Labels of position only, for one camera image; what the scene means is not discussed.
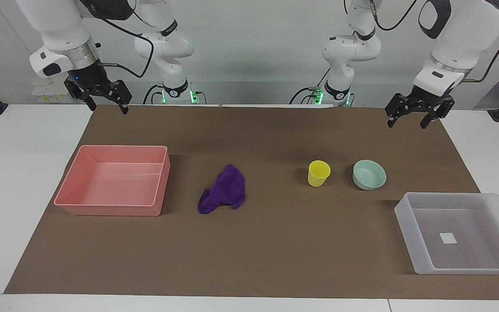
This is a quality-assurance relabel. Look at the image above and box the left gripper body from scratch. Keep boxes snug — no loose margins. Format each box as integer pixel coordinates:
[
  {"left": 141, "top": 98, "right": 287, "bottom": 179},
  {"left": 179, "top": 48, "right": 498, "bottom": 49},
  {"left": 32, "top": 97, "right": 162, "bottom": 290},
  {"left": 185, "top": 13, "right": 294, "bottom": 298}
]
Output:
[{"left": 411, "top": 85, "right": 445, "bottom": 104}]

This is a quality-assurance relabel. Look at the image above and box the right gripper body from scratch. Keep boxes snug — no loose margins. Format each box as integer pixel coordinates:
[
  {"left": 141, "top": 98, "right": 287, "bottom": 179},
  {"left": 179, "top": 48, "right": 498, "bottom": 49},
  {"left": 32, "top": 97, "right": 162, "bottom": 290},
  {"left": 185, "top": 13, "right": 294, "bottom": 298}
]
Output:
[{"left": 68, "top": 62, "right": 110, "bottom": 88}]

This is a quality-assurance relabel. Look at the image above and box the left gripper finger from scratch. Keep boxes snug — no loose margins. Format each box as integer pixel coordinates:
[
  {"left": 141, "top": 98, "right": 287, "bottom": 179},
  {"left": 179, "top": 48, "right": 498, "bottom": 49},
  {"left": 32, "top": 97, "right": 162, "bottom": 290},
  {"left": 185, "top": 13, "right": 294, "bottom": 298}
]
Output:
[
  {"left": 418, "top": 96, "right": 455, "bottom": 130},
  {"left": 385, "top": 93, "right": 424, "bottom": 128}
]

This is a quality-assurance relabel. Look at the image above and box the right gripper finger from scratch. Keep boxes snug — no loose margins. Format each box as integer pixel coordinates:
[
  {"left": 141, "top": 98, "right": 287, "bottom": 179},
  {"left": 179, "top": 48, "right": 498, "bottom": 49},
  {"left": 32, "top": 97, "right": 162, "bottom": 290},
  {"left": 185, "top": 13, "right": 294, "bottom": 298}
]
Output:
[
  {"left": 90, "top": 80, "right": 132, "bottom": 115},
  {"left": 64, "top": 78, "right": 97, "bottom": 111}
]

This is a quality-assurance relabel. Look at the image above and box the mint green bowl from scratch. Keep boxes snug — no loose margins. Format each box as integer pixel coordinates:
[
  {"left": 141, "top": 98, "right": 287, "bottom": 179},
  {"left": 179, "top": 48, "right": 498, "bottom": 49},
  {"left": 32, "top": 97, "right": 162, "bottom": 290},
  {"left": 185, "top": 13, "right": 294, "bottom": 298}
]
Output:
[{"left": 352, "top": 159, "right": 387, "bottom": 191}]

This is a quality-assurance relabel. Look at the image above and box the pink plastic bin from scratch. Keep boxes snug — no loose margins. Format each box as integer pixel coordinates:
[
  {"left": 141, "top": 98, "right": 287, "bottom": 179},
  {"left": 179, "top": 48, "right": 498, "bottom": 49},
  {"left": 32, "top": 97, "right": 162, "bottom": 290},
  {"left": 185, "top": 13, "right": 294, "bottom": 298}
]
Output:
[{"left": 53, "top": 145, "right": 172, "bottom": 217}]

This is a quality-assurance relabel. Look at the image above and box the yellow plastic cup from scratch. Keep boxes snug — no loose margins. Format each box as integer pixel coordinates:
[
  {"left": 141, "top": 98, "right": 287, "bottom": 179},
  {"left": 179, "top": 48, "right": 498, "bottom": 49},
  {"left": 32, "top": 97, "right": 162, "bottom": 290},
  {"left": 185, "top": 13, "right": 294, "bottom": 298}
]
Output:
[{"left": 308, "top": 160, "right": 331, "bottom": 188}]

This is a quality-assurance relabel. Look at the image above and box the clear plastic bin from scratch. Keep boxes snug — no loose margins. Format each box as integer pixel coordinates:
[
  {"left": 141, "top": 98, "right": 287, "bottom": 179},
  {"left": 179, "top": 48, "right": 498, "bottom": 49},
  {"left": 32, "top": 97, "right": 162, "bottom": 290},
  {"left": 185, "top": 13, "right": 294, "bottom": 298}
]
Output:
[{"left": 394, "top": 192, "right": 499, "bottom": 275}]

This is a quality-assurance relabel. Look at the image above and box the purple cloth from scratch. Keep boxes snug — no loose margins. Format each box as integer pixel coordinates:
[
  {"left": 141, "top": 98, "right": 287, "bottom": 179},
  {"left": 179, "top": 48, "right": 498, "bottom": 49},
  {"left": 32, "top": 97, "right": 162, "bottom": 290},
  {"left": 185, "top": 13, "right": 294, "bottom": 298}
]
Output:
[{"left": 198, "top": 164, "right": 246, "bottom": 215}]

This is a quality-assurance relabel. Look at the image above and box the black cable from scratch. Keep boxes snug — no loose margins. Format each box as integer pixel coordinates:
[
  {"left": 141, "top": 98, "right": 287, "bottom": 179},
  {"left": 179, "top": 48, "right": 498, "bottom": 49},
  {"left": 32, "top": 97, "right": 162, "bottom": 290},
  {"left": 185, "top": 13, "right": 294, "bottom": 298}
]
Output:
[
  {"left": 464, "top": 16, "right": 499, "bottom": 83},
  {"left": 370, "top": 0, "right": 418, "bottom": 32},
  {"left": 289, "top": 67, "right": 332, "bottom": 105},
  {"left": 98, "top": 17, "right": 155, "bottom": 79}
]

